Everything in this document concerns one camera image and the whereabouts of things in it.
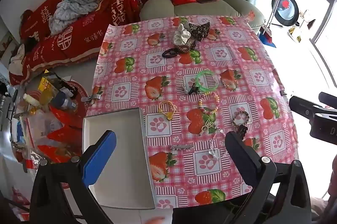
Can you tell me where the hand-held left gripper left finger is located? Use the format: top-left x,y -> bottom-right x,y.
30,130 -> 118,224

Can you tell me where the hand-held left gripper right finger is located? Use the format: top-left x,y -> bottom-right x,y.
225,130 -> 312,224

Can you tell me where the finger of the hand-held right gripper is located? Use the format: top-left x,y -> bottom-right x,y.
289,95 -> 337,119
318,92 -> 337,108

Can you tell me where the white shallow box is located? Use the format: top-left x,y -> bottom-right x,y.
82,107 -> 156,210

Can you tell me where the black knitted hair clip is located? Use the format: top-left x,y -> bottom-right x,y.
235,125 -> 248,139

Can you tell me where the braided hair tie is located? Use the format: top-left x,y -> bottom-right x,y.
232,111 -> 250,126

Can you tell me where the gold sunburst hair clip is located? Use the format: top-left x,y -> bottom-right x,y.
199,121 -> 224,135

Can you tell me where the colourful beaded bracelet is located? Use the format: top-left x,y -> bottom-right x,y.
198,93 -> 220,115

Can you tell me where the yellow hair tie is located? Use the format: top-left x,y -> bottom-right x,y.
158,100 -> 177,119

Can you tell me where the clutter of bottles and bags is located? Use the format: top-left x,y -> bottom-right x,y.
13,70 -> 90,164

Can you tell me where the metal tablecloth clamp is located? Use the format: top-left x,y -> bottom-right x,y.
82,93 -> 102,103

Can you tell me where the silver hair clip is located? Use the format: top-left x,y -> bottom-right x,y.
170,144 -> 194,151

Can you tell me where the red and blue mop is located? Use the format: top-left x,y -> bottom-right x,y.
259,0 -> 283,46

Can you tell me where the black hair claw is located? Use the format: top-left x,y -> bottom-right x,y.
182,82 -> 200,95

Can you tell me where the yellow packet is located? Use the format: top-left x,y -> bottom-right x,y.
38,76 -> 57,94

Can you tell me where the round black plate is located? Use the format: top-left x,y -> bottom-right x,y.
271,0 -> 300,27

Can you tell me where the pink strawberry printed tablecloth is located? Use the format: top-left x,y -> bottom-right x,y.
86,15 -> 299,210

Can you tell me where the leopard print scrunchie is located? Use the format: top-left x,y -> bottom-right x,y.
189,22 -> 211,42

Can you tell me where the white scrunchie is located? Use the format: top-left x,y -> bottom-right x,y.
173,24 -> 196,46

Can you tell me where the grey crumpled cloth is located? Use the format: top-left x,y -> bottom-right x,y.
49,0 -> 102,36

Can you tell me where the crystal bead chain bracelet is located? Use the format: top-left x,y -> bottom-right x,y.
208,132 -> 229,161

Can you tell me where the clear bead bracelet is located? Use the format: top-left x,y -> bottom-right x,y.
221,76 -> 237,90

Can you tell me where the green plastic bracelet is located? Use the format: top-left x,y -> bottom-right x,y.
195,70 -> 219,91

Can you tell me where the black spiral hair tie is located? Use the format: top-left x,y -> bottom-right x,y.
162,48 -> 179,58

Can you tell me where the brown hair tie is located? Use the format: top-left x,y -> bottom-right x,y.
175,43 -> 197,54

